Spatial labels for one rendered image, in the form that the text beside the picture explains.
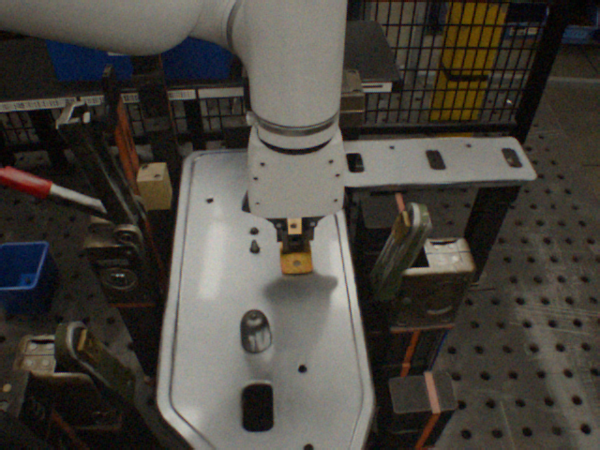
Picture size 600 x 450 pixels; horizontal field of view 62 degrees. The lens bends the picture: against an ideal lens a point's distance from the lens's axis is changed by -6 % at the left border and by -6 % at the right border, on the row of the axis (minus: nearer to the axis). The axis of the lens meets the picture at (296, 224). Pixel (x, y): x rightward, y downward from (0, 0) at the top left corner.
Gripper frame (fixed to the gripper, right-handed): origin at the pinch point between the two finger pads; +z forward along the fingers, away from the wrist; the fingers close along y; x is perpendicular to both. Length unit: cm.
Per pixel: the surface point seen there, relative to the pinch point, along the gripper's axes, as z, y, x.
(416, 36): 68, 67, 177
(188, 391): 2.8, -11.9, -18.5
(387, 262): -1.2, 9.9, -6.3
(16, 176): -11.3, -29.5, -0.6
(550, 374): 33, 43, -6
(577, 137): 103, 146, 143
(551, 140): 33, 69, 56
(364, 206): 4.8, 10.0, 8.2
